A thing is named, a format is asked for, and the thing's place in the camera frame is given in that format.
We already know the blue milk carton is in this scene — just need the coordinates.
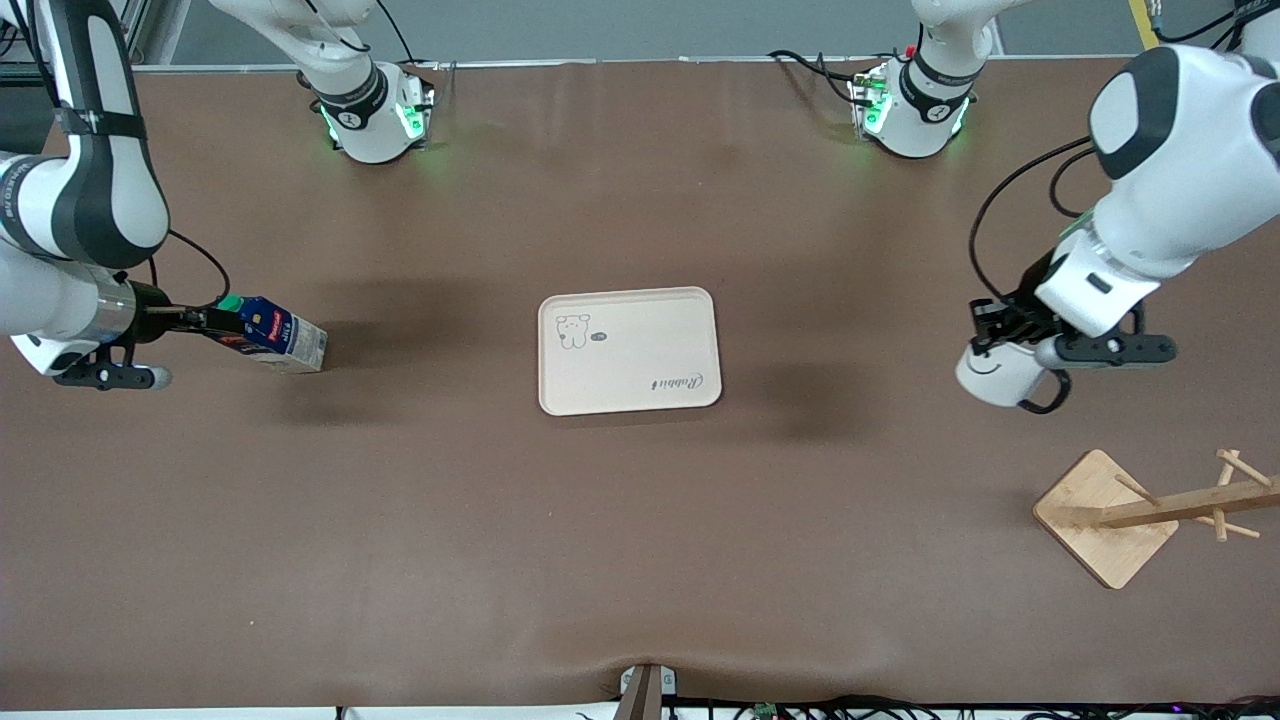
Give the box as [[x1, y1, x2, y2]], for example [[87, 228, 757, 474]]
[[205, 293, 329, 375]]

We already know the wooden mug tree stand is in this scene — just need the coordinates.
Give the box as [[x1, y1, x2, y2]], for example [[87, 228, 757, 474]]
[[1032, 448, 1280, 591]]

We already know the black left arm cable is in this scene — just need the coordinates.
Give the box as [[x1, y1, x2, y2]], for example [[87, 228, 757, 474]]
[[967, 135, 1096, 303]]

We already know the black left base cable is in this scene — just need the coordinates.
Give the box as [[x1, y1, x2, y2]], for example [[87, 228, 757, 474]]
[[768, 48, 866, 113]]

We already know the white smiley mug black handle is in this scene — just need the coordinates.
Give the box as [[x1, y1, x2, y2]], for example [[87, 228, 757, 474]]
[[955, 340, 1073, 416]]

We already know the table edge camera bracket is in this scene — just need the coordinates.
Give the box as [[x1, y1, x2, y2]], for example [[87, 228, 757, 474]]
[[615, 663, 678, 720]]

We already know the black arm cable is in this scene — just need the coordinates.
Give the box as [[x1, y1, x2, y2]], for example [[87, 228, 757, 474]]
[[150, 230, 232, 306], [967, 135, 1096, 303]]

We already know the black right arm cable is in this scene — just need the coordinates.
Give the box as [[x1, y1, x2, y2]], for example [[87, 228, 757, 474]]
[[150, 230, 232, 306]]

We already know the cream tray with rabbit print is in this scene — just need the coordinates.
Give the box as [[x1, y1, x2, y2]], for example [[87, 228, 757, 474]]
[[538, 286, 723, 417]]

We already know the black right base cable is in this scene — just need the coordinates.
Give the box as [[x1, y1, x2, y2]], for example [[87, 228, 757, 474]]
[[300, 0, 458, 76]]

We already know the black cable bundle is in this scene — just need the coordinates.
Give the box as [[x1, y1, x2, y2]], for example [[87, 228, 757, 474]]
[[670, 694, 1280, 720]]

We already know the black base cable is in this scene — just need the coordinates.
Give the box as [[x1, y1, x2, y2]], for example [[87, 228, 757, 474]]
[[768, 48, 866, 113], [300, 0, 458, 76]]

